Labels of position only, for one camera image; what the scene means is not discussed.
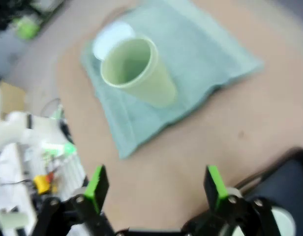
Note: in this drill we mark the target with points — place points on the pale green bowl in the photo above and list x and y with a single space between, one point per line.
285 221

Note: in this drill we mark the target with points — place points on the green towel mat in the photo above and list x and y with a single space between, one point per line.
195 56

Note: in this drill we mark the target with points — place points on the tall pale green cup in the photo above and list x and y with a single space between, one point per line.
146 81

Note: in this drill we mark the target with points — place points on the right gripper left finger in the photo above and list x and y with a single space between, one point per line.
97 191

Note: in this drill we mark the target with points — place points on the small yellow object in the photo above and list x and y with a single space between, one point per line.
42 184

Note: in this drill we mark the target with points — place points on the tan cardboard piece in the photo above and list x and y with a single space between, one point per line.
13 98

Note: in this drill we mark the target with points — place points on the bright green blurry object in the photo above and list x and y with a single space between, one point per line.
26 29

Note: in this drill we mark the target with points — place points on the black serving tray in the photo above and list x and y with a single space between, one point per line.
286 177

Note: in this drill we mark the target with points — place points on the light blue bowl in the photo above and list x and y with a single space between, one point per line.
109 37

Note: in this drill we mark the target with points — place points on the green and white tube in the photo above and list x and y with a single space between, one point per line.
60 148

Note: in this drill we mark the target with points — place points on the white paper sheets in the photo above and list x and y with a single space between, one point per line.
11 177

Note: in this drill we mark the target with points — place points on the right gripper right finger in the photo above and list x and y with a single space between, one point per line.
215 189

